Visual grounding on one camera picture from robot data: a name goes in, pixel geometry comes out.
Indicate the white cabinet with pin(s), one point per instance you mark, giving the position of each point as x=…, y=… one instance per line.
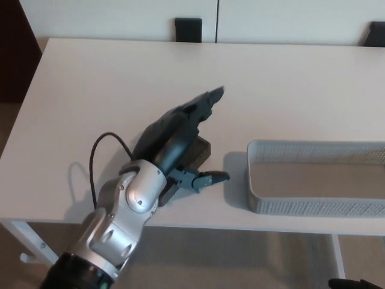
x=270, y=18

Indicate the grey perforated container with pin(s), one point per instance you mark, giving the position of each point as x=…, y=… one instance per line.
x=300, y=207

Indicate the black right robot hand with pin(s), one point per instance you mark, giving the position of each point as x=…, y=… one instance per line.
x=355, y=284

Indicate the white desk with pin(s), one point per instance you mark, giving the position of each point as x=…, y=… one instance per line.
x=270, y=90

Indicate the dark grey block eraser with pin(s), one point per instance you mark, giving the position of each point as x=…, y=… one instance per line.
x=200, y=150

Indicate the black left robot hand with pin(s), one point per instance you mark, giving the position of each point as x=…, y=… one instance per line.
x=168, y=132

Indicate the white desk hook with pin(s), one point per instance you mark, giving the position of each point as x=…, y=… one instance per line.
x=27, y=258

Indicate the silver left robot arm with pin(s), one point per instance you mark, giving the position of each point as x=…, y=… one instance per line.
x=120, y=216

